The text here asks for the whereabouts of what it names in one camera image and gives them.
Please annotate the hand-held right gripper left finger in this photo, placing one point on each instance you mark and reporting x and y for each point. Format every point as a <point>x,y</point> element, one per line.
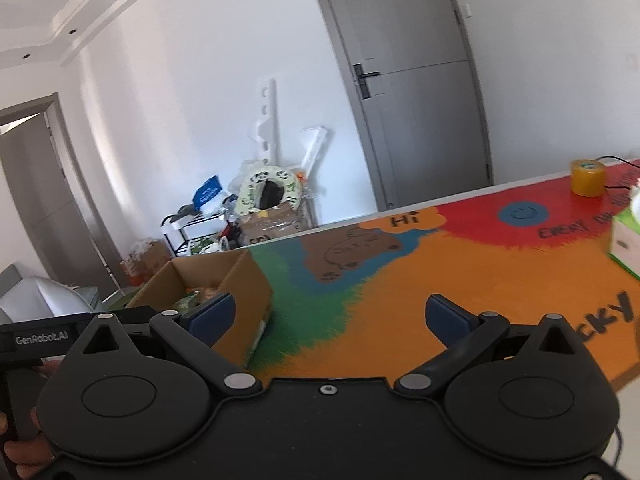
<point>214,317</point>

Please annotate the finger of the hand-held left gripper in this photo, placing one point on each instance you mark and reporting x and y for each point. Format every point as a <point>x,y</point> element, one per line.
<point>137,314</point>

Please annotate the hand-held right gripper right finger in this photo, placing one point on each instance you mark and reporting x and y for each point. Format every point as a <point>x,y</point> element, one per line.
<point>446,319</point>

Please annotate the clear biscuit packet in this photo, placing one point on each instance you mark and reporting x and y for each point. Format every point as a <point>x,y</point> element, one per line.
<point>207,294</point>

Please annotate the person's left hand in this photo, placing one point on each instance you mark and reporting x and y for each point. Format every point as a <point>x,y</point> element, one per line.
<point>25,460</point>

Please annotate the orange printed carton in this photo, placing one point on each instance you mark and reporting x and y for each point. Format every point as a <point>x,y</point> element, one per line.
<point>145,265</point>

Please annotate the colourful cat print table mat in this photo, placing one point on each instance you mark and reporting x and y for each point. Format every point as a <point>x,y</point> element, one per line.
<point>375,310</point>

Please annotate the white green plastic bag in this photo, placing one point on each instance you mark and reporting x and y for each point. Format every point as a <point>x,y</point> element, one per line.
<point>207,246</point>

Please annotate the grey white chair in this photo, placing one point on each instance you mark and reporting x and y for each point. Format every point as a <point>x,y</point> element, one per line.
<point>45,300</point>

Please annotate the black metal rack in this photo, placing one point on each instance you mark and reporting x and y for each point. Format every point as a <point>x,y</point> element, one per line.
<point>172,222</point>

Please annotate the black lettered cardboard box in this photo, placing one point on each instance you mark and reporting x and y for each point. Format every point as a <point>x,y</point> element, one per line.
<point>272,225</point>

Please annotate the blue plastic bag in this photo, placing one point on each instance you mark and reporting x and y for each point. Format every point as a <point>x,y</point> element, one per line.
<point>207,191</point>

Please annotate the grey open inner door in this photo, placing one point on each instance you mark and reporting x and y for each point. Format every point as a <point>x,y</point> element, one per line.
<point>50,200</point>

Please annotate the short white foam board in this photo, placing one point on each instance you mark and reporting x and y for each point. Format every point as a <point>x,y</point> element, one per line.
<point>314,150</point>

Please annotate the green tissue box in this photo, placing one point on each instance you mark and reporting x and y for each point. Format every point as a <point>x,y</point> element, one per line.
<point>627,245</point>

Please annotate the yellow tape roll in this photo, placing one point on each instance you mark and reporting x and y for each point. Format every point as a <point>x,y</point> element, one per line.
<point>589,177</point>

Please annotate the tall white foam board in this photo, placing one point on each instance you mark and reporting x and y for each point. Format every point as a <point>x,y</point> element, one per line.
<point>265,120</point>

